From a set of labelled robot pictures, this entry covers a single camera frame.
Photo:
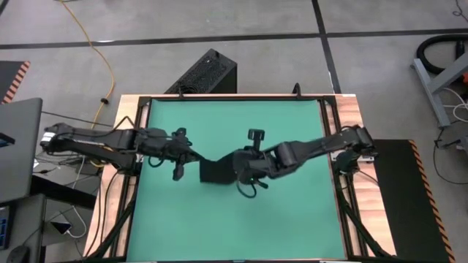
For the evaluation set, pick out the green table mat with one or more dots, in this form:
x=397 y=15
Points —
x=237 y=219

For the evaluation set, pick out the black cloth napkin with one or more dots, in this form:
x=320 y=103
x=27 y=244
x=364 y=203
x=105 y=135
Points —
x=217 y=173

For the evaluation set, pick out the smartphone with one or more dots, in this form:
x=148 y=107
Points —
x=61 y=227

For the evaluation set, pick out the black metal table frame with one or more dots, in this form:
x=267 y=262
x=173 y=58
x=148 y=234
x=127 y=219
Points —
x=347 y=219

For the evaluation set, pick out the black table clamp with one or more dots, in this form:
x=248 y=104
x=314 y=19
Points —
x=297 y=91

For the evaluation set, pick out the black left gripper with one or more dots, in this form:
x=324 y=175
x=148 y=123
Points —
x=161 y=144

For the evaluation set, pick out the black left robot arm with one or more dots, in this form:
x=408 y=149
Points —
x=95 y=142

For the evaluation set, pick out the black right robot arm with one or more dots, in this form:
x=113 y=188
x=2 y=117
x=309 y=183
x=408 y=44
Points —
x=318 y=144

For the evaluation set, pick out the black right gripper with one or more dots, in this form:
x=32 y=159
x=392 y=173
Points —
x=256 y=164

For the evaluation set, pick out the grey metal stand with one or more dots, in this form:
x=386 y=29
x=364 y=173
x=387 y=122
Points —
x=431 y=91

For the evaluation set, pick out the wooden table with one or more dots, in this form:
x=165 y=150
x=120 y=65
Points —
x=369 y=204

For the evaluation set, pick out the grey desk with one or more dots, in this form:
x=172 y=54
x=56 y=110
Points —
x=25 y=226

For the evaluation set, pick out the black computer mouse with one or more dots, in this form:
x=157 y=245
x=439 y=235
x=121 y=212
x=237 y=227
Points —
x=17 y=254

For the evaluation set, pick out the large hazard-striped floor mat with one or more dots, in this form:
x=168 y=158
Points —
x=406 y=201

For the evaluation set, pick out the small hazard-striped floor mat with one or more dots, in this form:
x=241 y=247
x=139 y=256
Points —
x=9 y=80

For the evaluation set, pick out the black computer tower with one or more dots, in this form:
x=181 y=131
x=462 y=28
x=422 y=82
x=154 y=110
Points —
x=204 y=73

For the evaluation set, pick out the grey laptop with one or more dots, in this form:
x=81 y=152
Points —
x=20 y=153

